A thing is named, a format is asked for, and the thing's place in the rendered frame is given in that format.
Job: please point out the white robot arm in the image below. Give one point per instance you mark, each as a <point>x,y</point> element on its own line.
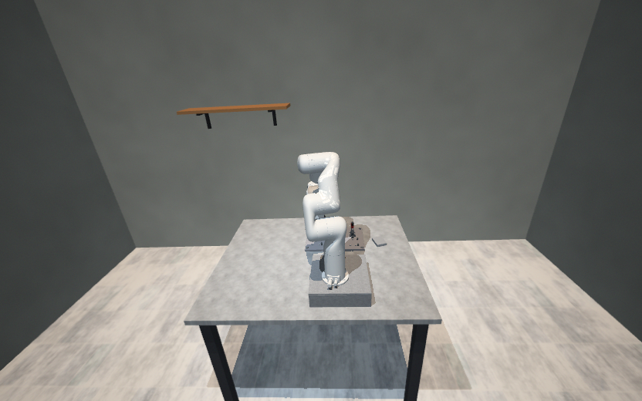
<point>323,197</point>

